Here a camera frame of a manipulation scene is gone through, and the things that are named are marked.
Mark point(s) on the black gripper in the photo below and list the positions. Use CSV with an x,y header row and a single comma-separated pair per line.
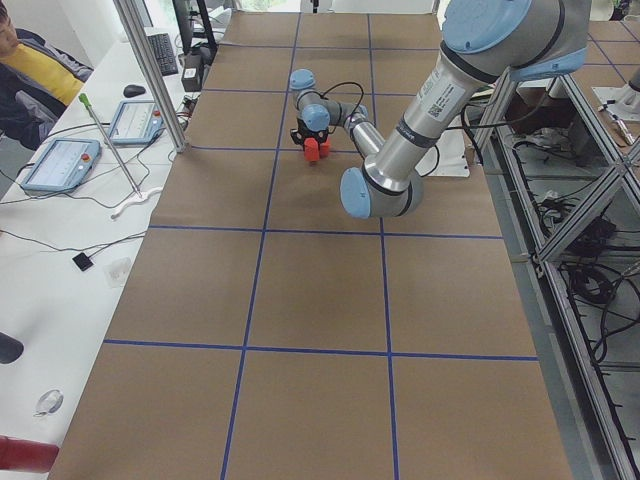
x,y
311,133

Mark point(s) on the red block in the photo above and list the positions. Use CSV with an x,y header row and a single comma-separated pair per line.
x,y
311,150

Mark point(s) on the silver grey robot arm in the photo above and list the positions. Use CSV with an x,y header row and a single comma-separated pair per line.
x,y
318,115

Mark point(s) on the black power adapter box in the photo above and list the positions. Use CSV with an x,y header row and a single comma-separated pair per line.
x,y
192,73

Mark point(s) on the blue teach pendant far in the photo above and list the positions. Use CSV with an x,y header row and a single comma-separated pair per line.
x,y
135,123

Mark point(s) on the blue teach pendant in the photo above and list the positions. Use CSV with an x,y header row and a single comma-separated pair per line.
x,y
135,123
62,166

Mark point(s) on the black keyboard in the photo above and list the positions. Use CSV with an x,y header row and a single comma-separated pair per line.
x,y
163,52

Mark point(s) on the black computer mouse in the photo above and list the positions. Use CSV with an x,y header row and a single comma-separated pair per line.
x,y
133,90

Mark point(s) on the metal rod green tip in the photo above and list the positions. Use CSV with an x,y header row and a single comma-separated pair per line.
x,y
84,100

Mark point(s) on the blue teach pendant near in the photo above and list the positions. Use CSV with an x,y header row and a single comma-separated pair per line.
x,y
62,166

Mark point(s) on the small black square device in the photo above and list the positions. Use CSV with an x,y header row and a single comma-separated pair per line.
x,y
82,261

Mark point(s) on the seated person yellow shirt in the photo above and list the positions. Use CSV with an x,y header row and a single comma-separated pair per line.
x,y
38,83

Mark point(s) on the red cylinder object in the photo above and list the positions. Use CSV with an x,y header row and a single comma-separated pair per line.
x,y
27,456

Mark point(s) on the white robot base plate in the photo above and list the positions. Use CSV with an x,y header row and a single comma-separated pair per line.
x,y
448,157

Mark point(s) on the aluminium frame post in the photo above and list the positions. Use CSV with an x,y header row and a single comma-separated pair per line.
x,y
133,27

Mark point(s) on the aluminium truss frame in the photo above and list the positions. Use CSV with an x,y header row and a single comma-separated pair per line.
x,y
567,154

